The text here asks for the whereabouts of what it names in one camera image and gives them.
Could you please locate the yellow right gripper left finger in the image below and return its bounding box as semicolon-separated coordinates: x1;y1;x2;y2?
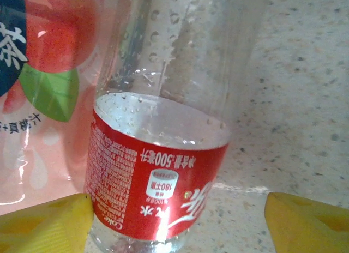
0;193;95;253

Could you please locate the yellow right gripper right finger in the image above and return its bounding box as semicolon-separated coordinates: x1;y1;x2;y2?
264;192;349;253

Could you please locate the clear Coke bottle red label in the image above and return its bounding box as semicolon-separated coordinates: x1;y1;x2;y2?
83;0;273;253

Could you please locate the pink peach tea bottle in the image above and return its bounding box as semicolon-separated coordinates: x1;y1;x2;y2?
0;0;110;217

